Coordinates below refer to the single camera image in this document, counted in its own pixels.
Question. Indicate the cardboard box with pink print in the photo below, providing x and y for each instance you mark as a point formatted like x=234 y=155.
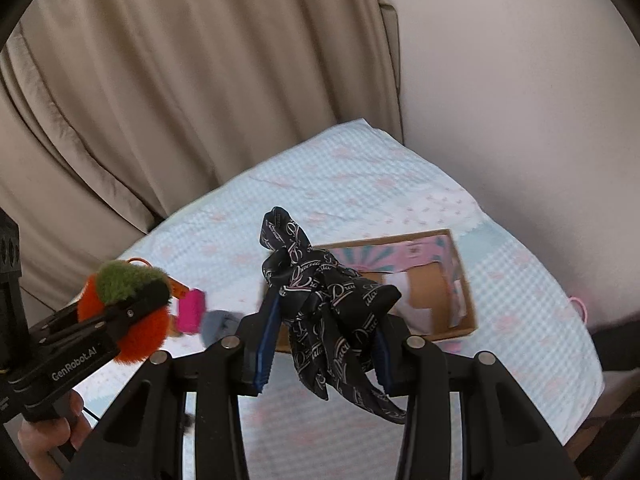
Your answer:
x=400 y=290

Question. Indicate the white cloth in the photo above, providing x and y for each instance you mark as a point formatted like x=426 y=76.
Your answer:
x=417 y=300

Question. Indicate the light blue checkered bedsheet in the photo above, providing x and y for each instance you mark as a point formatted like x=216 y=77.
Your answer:
x=350 y=220

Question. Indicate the black patterned scarf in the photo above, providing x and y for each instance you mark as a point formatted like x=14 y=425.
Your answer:
x=330 y=310

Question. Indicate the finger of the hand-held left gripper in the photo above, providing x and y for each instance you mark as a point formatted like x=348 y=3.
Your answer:
x=125 y=312

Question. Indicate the orange and green plush toy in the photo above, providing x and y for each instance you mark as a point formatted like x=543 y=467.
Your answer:
x=127 y=305

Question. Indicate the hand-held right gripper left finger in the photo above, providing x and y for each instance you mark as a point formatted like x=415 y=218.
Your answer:
x=266 y=340

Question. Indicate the beige curtain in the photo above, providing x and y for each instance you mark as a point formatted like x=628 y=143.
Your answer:
x=190 y=100

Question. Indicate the person's left hand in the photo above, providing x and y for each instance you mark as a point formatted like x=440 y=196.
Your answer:
x=47 y=435

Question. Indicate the grey cloth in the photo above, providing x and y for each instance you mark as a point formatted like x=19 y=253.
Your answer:
x=220 y=325

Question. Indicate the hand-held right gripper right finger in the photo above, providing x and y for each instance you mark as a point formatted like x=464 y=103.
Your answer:
x=386 y=360

